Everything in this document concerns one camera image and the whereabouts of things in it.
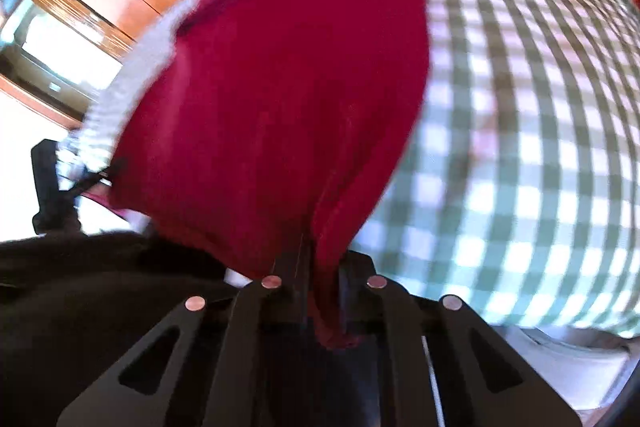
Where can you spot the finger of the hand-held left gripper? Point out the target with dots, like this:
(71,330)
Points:
(92,179)

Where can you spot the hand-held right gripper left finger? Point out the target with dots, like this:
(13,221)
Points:
(292,297)

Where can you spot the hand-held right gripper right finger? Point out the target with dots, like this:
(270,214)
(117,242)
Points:
(372,307)

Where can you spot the dark red garment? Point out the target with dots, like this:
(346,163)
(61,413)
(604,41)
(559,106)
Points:
(275,107)

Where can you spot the person's black clothing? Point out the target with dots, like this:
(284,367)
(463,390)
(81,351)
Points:
(75,332)

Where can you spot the white mattress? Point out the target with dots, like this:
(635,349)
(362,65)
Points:
(575,367)

